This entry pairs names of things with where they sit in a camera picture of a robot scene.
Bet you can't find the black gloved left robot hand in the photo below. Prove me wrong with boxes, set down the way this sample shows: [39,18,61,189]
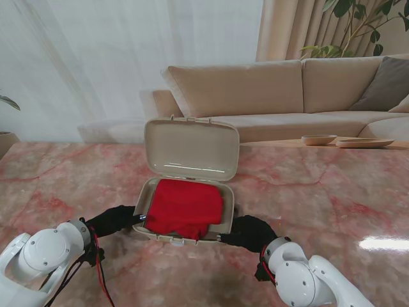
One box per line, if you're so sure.
[86,205,148,239]

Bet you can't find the beige translucent suitcase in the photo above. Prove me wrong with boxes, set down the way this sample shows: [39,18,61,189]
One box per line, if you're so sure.
[132,115,240,248]

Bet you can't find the red shirt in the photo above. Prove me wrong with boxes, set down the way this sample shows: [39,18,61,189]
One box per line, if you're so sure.
[145,178,224,241]

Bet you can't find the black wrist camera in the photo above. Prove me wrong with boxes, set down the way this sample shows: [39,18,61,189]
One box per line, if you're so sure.
[84,246,105,268]
[254,262,271,282]

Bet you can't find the red black arm cable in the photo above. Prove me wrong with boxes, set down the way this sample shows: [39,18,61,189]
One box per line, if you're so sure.
[260,244,277,285]
[50,226,116,307]

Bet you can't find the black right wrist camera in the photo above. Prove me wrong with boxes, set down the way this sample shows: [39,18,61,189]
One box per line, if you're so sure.
[254,262,271,282]

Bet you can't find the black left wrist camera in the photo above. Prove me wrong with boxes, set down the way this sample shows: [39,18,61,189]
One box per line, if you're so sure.
[84,246,105,268]

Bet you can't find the beige sofa cushion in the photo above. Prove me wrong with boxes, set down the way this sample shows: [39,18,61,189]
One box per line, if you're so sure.
[388,95,409,113]

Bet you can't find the beige pleated curtain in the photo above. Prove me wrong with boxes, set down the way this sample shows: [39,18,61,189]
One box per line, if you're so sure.
[255,0,389,62]

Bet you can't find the wooden bowl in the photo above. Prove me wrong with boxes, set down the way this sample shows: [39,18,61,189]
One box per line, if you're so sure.
[301,134,338,146]

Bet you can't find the red black right arm cable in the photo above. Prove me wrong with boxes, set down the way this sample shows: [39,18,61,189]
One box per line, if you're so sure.
[260,244,277,285]

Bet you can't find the beige plant pot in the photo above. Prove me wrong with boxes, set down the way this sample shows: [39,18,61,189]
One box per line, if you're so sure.
[0,130,20,160]

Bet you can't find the flat wooden tray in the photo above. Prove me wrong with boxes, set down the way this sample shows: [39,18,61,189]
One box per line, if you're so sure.
[335,137,396,148]

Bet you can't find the green plant with long leaf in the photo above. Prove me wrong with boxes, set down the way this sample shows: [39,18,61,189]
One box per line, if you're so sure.
[0,89,21,111]

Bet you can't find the beige corner sofa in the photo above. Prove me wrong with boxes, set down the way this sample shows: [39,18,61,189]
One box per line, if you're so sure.
[78,52,409,146]

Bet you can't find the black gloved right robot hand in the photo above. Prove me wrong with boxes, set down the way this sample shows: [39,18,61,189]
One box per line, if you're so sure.
[216,215,278,254]

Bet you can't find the light wooden coffee table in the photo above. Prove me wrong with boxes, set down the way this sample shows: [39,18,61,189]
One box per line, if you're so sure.
[239,136,409,150]

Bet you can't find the white sheer curtain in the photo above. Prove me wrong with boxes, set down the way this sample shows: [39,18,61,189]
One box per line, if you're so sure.
[0,0,266,143]

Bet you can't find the tall green leafy plant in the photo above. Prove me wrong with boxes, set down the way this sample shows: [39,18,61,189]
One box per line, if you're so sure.
[300,0,409,59]

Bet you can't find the red black left arm cable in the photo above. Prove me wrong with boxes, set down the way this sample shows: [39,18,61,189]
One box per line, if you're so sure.
[50,226,116,307]

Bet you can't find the grey sofa cushion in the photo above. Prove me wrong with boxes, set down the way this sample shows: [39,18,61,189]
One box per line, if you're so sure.
[350,56,409,112]

